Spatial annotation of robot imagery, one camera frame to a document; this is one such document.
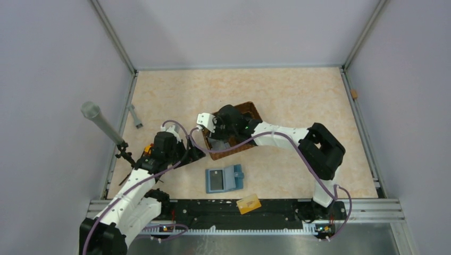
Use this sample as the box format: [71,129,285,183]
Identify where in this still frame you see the blue leather card holder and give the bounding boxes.
[205,164,245,194]

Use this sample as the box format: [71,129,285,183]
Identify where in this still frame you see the gold credit card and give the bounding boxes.
[236,193,262,215]

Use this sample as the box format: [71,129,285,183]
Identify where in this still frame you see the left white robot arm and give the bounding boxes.
[79,131,206,254]

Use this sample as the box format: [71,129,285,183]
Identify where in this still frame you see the yellow red toy car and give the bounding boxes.
[143,143,153,156]

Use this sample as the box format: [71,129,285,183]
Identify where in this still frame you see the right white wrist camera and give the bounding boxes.
[196,113,216,133]

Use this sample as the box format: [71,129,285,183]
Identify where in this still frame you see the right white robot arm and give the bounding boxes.
[196,102,346,219]

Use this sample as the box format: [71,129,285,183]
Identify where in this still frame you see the grey metal tube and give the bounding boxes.
[80,101,124,145]

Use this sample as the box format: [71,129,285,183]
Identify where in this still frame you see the woven wicker tray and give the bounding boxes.
[202,101,263,160]

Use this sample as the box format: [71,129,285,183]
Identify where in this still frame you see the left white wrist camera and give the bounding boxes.
[160,124,182,142]

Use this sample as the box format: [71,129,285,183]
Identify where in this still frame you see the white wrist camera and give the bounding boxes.
[160,124,182,142]
[196,113,216,133]

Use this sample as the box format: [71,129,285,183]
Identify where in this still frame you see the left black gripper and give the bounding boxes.
[165,134,205,168]

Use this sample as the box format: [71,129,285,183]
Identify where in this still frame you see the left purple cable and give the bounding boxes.
[81,120,198,255]

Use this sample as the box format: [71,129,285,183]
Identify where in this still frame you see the small tan cork piece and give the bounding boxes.
[349,89,358,100]

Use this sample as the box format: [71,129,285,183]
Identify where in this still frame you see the single black VIP card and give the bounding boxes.
[209,170,224,191]

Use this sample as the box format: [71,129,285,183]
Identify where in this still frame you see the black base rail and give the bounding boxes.
[165,199,318,231]

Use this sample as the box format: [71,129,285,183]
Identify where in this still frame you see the black tube clamp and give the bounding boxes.
[114,141,136,186]

